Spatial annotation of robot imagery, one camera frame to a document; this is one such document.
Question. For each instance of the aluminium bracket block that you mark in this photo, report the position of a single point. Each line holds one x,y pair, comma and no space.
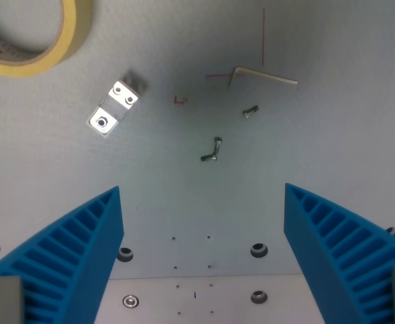
114,105

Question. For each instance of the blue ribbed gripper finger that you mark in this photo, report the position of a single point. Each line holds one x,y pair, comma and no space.
335,243
65,249

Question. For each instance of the silver screw in plate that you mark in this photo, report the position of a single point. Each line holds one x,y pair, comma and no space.
130,300

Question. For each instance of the silver allen key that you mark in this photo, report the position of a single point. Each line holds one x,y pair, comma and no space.
268,76

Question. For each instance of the yellow masking tape roll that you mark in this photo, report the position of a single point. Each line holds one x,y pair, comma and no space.
69,37

